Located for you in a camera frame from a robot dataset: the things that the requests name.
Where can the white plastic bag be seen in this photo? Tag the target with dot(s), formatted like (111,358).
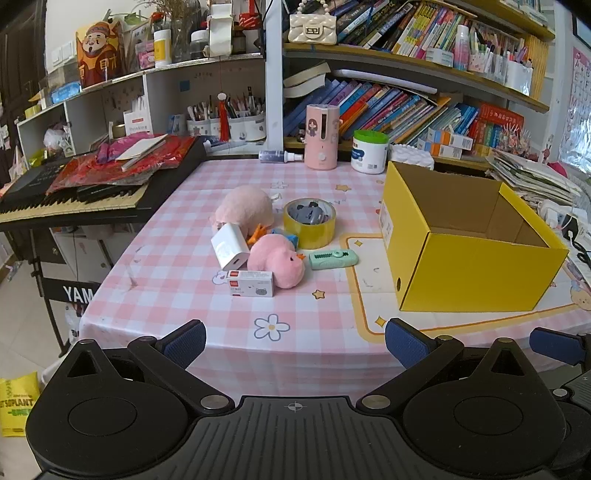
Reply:
(57,141)

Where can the small blue box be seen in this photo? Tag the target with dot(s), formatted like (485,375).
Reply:
(177,124)

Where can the pink plush duck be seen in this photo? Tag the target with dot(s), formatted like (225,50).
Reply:
(272,258)

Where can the pale pink plush toy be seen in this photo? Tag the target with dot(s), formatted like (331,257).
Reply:
(244,205)

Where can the pink humidifier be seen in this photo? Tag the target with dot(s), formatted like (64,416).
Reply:
(321,138)

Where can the white booklet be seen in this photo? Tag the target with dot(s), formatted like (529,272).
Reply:
(141,147)

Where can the black electronic keyboard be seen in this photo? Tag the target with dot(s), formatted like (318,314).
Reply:
(175,180)

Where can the green utility knife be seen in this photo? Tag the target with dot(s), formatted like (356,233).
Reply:
(332,259)

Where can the row of blue and red books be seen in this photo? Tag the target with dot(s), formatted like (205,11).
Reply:
(378,110)

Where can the white quilted bag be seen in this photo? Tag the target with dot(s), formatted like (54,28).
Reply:
(413,154)

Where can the white pink bottle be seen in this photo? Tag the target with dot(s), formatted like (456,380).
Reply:
(461,48)

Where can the dark blue spray bottle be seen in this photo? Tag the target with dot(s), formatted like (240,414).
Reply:
(277,156)

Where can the black keyboard stand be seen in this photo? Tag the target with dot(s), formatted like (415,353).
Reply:
(69,293)

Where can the row of thin colourful books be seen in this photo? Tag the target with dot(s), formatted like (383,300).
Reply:
(401,23)

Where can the white power strip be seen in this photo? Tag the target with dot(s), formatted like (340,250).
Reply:
(554,212)

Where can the red boxed book set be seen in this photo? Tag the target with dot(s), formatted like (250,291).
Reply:
(498,122)

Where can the yellow cardboard box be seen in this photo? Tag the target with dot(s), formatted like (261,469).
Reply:
(461,272)

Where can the white rolled paper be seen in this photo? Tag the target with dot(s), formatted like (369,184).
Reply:
(383,78)

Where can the stack of papers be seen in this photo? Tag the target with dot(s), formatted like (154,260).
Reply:
(526,177)

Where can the white desk pen holder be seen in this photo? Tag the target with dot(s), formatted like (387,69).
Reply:
(519,78)

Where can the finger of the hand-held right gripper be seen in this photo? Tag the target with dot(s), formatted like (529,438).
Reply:
(554,344)

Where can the white orange small box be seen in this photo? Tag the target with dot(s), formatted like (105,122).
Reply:
(438,151)
(450,138)

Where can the alphabet wall poster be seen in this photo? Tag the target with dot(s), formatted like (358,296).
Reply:
(579,106)

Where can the small white box red label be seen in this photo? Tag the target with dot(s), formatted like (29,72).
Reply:
(251,284)

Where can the blue tissue pack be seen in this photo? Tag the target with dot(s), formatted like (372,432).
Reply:
(64,92)

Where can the dark glass jar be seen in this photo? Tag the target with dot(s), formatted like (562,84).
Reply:
(199,46)

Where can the white shelf post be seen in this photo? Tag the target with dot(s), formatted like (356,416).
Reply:
(274,69)

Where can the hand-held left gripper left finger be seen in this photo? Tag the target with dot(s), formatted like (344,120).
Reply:
(184,344)

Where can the white pen cup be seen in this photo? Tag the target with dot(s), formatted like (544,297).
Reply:
(214,129)
(197,128)
(247,128)

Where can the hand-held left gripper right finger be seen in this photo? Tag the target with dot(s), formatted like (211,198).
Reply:
(406,344)

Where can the white jar green lid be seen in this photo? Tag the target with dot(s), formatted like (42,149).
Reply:
(369,154)

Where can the red tassel ornament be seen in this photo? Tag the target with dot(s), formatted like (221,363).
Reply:
(223,117)

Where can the orange fortune god figure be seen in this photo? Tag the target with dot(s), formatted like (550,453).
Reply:
(99,50)

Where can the white charger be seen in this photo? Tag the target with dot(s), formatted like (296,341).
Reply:
(228,249)

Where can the pink checked tablecloth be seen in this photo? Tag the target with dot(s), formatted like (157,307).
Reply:
(184,286)

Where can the small blue toy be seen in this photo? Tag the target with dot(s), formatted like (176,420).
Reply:
(288,237)

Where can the white shelf unit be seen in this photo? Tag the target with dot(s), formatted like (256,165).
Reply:
(161,87)

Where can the grey toy car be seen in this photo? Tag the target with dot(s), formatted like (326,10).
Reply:
(307,214)

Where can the cream quilted purse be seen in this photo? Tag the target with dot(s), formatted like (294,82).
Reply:
(311,30)

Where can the pile of red packets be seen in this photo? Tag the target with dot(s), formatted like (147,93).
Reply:
(92,170)

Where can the white bottle yellow label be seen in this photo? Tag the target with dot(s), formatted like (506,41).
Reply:
(161,48)

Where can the white paper holder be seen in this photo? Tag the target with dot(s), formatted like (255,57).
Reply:
(220,32)

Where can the dried flower bunch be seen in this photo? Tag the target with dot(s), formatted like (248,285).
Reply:
(178,18)

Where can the yellow plastic bag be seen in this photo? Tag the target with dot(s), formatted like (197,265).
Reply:
(18,401)

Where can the wooden bookshelf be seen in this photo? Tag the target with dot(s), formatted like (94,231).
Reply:
(369,62)

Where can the yellow tape roll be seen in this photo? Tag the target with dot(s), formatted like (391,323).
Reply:
(307,236)

